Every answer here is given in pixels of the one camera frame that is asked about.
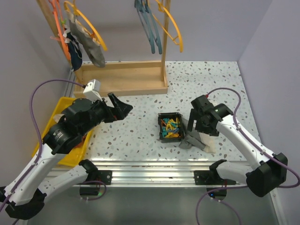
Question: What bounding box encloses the navy underwear on orange hanger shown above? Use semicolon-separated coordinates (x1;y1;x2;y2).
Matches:
63;25;83;71

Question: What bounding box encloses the yellow plastic hanger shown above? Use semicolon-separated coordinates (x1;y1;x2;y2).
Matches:
150;0;184;53

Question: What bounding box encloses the black clip box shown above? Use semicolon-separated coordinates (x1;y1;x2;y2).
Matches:
157;112;185;143

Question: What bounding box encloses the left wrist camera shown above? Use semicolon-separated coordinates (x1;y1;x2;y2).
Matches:
83;79;101;102

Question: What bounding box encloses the wooden hanger rack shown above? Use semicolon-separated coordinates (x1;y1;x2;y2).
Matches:
36;0;168;96

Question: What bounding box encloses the orange hanger on rack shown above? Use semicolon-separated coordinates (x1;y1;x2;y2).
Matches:
48;0;71;61

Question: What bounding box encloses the yellow plastic tray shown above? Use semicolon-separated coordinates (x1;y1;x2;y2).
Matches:
41;97;93;167

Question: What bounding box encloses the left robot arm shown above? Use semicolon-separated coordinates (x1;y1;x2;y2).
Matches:
0;93;133;220

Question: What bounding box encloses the aluminium rail frame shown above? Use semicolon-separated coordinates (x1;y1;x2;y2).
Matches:
18;70;289;225

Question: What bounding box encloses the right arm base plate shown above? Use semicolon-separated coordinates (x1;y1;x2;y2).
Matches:
194;170;237;186

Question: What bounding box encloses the teal hanger with grey underwear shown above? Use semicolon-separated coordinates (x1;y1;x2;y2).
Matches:
134;0;155;54

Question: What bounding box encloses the blue-grey hanger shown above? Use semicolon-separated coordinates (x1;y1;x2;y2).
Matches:
140;0;163;54

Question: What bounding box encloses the grey underwear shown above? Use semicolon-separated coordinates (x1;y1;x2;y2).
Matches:
179;117;216;153
65;11;105;68

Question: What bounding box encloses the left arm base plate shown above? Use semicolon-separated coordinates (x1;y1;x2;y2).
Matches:
81;170;113;185

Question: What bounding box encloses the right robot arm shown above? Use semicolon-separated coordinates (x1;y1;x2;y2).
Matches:
187;95;288;197

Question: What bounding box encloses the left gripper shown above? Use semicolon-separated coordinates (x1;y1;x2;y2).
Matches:
79;92;133;136

